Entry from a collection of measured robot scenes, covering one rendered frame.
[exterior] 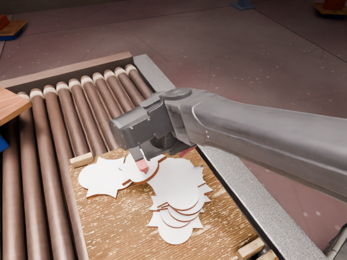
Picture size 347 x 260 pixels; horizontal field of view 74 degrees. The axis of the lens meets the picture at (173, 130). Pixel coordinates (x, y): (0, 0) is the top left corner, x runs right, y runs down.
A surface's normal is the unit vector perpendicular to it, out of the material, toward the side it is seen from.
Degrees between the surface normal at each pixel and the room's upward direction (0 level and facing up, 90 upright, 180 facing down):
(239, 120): 28
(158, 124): 62
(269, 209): 0
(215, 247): 0
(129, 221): 0
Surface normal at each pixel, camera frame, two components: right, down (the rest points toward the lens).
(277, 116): -0.26, -0.89
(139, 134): 0.51, 0.18
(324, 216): 0.00, -0.70
